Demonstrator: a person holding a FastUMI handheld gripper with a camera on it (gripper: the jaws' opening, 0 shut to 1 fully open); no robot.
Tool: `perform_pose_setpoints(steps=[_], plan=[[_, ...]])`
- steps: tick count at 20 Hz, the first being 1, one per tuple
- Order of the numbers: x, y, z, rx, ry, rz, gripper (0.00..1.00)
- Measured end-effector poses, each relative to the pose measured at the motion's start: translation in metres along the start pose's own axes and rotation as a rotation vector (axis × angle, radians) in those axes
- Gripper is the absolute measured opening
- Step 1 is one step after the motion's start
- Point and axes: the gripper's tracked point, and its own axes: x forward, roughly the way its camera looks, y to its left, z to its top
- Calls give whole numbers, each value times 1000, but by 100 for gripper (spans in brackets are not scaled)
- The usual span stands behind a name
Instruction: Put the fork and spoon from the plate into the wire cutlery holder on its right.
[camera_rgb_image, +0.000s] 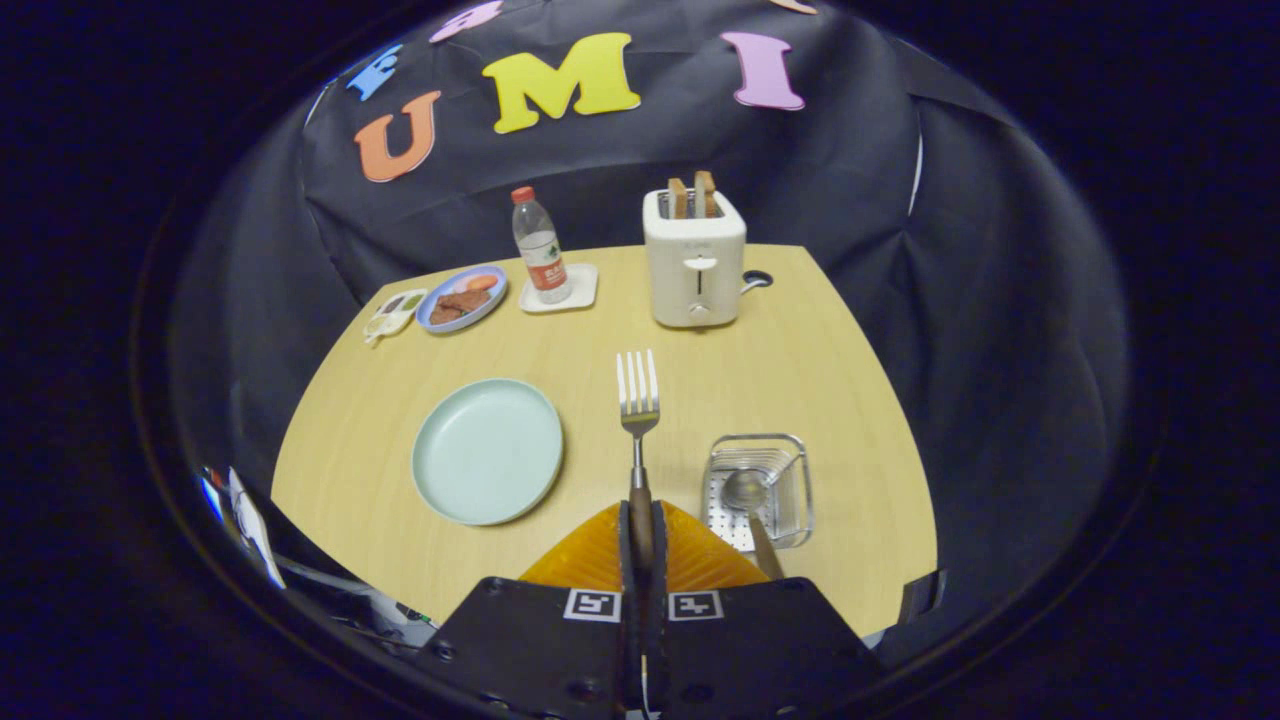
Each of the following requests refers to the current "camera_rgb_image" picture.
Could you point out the white toaster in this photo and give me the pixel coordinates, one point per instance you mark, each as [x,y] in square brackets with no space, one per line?
[695,265]

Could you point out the clear plastic water bottle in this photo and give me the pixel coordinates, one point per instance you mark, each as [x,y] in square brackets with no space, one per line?
[542,255]

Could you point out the brown toast slice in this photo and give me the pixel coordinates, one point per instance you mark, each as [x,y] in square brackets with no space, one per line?
[706,194]
[678,198]

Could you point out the white divided sauce dish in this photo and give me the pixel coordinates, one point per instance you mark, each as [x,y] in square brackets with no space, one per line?
[392,315]

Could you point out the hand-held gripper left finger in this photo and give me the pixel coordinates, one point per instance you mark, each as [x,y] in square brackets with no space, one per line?
[540,640]

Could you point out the light green plate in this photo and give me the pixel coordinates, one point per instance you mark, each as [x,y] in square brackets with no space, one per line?
[488,452]

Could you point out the orange food piece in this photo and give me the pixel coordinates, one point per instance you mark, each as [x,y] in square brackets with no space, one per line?
[482,282]

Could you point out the small black block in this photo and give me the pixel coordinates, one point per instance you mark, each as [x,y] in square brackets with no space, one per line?
[920,596]

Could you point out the black backdrop cloth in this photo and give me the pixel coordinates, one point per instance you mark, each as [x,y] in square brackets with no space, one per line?
[850,200]

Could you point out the blue food plate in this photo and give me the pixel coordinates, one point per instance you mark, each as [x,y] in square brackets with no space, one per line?
[432,322]

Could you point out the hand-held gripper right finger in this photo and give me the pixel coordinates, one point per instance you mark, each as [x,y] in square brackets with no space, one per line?
[760,640]

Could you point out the brown meat slice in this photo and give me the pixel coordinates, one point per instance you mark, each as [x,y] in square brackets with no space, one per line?
[460,305]

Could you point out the white slanted board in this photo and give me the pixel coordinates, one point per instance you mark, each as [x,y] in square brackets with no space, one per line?
[255,525]

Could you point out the white square coaster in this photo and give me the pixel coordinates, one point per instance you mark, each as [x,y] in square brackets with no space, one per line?
[585,285]

